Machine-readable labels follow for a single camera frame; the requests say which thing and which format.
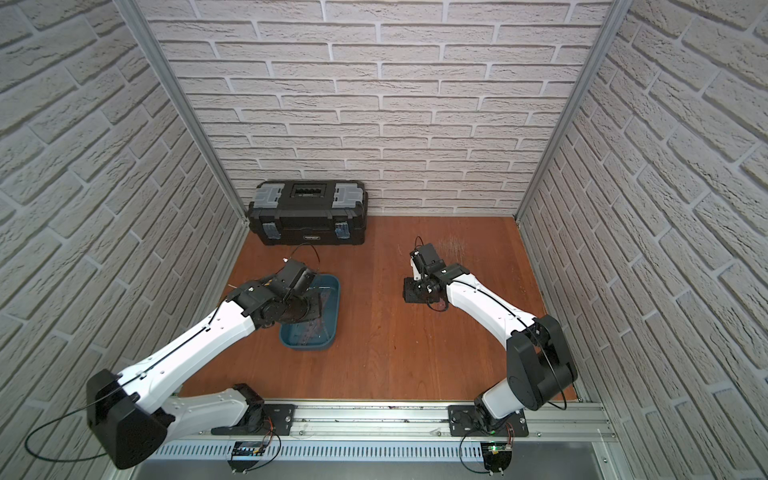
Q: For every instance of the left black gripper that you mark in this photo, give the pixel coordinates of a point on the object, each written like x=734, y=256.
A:
x=309, y=306

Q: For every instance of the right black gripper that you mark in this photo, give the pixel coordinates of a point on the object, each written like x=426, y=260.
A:
x=408, y=292

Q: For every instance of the teal plastic storage box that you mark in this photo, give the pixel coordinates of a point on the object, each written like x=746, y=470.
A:
x=319, y=333

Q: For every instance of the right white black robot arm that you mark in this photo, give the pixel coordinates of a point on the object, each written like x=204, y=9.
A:
x=539, y=361

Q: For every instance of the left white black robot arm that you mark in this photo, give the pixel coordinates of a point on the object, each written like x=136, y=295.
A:
x=136, y=411

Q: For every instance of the black plastic toolbox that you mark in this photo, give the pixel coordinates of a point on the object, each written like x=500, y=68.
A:
x=317, y=212

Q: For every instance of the left controller board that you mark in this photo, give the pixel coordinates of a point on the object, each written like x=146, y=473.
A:
x=247, y=455

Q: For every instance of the controller board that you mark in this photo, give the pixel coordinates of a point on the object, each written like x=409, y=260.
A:
x=496, y=457
x=247, y=455

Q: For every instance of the right controller board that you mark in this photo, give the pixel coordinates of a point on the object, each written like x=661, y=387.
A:
x=496, y=457

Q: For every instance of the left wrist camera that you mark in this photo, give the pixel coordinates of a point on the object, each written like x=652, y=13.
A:
x=294, y=279

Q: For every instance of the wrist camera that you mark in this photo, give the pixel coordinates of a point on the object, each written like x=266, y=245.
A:
x=294, y=279
x=425, y=261

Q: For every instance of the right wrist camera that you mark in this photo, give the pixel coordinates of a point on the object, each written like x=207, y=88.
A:
x=425, y=261

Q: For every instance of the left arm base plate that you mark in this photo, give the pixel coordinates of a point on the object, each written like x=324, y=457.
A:
x=276, y=417

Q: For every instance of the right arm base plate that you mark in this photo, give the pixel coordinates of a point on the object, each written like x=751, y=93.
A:
x=474, y=420

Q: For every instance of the aluminium front rail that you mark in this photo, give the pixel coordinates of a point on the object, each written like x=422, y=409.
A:
x=323, y=420

